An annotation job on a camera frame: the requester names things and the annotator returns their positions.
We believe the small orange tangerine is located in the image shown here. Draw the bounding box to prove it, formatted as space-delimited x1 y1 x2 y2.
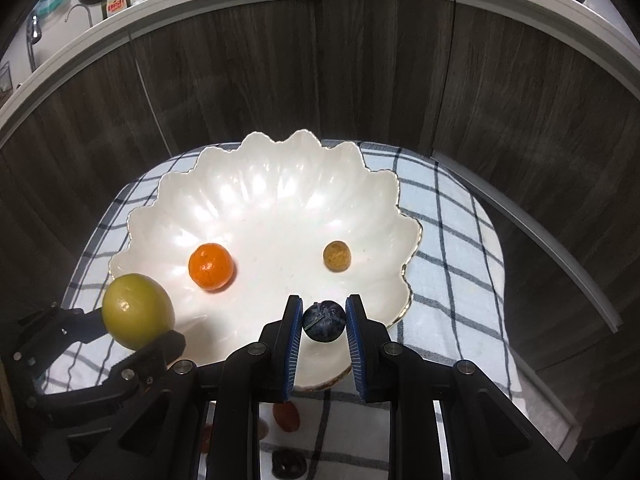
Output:
188 243 235 292

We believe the large orange tangerine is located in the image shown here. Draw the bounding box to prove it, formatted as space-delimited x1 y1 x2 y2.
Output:
201 424 212 454

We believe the white scalloped ceramic bowl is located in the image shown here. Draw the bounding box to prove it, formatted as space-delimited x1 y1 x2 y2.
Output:
110 130 422 365

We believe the chrome faucet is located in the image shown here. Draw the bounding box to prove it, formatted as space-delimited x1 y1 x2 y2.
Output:
26 12 42 73

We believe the green yellow apple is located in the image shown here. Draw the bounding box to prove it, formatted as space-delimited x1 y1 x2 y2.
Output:
102 273 175 351

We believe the dark blue blueberry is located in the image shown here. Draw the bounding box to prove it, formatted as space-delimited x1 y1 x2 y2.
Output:
302 300 346 344

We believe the green dish soap bottle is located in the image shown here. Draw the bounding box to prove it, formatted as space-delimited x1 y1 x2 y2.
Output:
101 0 131 20

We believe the white checkered cloth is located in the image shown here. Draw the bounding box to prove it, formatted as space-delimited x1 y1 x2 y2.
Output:
62 143 524 479

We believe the tan longan in bowl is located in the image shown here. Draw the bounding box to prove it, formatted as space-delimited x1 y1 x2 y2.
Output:
322 240 352 272

